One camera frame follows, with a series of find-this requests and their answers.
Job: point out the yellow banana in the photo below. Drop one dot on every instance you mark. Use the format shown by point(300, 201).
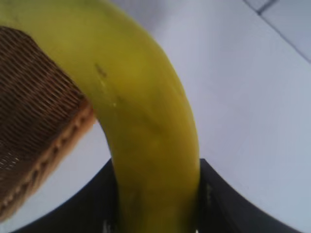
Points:
point(136, 102)

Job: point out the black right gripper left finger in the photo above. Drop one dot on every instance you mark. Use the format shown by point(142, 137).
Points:
point(90, 208)

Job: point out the tan woven wicker basket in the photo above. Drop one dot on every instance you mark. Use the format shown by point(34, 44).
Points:
point(31, 109)

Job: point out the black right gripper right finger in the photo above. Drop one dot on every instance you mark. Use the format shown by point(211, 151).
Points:
point(223, 208)

